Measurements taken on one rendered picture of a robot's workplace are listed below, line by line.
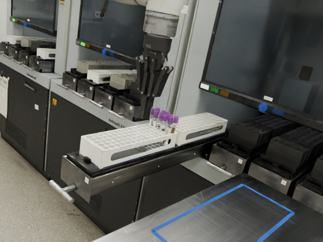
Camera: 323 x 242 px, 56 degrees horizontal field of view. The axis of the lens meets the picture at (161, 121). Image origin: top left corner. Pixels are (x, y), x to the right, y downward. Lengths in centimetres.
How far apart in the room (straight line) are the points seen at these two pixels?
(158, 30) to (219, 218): 47
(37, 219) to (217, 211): 139
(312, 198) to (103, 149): 62
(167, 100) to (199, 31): 32
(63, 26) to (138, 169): 128
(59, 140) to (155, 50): 121
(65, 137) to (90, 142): 105
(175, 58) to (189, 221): 80
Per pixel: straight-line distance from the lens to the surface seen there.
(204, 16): 123
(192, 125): 108
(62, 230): 187
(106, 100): 150
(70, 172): 84
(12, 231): 189
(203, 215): 69
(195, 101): 124
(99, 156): 78
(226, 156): 110
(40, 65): 204
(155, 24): 81
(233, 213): 73
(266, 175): 104
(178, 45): 130
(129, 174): 85
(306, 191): 101
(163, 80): 84
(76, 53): 185
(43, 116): 206
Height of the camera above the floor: 120
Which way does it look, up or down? 19 degrees down
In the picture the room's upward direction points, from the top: 11 degrees clockwise
